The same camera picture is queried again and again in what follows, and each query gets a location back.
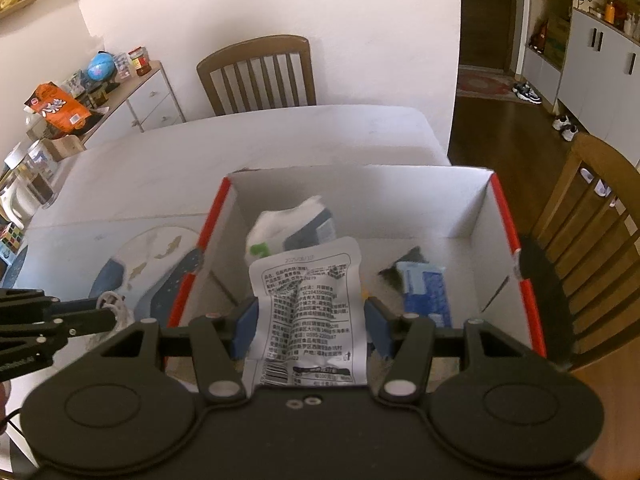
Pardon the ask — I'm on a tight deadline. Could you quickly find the black snack packet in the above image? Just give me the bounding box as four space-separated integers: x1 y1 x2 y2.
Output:
377 246 428 293

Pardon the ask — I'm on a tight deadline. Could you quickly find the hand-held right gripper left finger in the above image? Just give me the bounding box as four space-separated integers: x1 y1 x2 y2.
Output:
100 296 262 403

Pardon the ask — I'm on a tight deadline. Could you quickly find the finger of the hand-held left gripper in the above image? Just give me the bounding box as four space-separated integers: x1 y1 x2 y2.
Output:
0 287 103 321
0 307 133 381

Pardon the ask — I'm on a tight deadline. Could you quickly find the white sideboard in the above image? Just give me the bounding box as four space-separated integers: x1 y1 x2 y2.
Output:
75 60 187 148

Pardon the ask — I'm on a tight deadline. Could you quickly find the dark wooden door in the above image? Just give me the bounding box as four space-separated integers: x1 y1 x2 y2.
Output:
460 0 521 71

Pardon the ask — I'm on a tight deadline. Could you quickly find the glass bottle with white lid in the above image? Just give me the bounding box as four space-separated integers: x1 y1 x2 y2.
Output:
4 137 66 210

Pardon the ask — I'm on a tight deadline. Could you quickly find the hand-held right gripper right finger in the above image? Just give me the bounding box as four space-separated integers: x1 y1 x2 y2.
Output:
363 296 546 403

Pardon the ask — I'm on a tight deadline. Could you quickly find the white marble desktop table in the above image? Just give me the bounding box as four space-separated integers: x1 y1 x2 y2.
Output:
10 104 453 411

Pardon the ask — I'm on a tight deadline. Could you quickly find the red patterned rug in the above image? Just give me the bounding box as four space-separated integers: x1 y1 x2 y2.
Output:
457 71 516 97

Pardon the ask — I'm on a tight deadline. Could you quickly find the brown slatted wooden chair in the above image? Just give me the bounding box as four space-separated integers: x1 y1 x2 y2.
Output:
196 35 317 117

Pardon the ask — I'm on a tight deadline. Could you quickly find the sauce jar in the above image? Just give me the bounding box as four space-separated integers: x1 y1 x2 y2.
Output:
128 46 151 77

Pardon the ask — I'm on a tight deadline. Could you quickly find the blue snack packet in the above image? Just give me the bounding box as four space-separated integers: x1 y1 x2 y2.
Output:
395 260 453 328

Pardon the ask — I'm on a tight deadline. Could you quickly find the white snack bag orange heart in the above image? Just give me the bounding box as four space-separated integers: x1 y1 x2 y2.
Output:
245 195 337 266

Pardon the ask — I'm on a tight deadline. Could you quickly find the colourful puzzle cube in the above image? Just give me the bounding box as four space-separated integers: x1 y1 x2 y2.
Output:
0 224 26 256

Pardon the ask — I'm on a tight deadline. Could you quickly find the blue globe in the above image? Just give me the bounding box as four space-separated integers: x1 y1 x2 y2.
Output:
87 51 118 83

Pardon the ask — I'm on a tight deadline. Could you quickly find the white pitcher with yellow rim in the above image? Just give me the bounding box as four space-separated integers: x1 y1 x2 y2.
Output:
0 180 38 231

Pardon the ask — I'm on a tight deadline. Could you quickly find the white printed pouch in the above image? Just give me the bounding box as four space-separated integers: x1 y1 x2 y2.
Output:
247 236 368 391

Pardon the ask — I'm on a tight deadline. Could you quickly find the pair of black sneakers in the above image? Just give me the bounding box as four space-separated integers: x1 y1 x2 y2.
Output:
512 81 543 106

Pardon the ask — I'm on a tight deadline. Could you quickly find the grey wall cabinet unit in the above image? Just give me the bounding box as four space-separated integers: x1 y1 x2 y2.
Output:
520 0 640 136

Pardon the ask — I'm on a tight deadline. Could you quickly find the red cardboard box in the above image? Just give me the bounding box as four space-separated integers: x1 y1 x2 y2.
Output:
165 165 548 391

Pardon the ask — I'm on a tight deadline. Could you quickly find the pair of white sneakers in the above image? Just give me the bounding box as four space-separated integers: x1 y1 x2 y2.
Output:
552 114 579 142

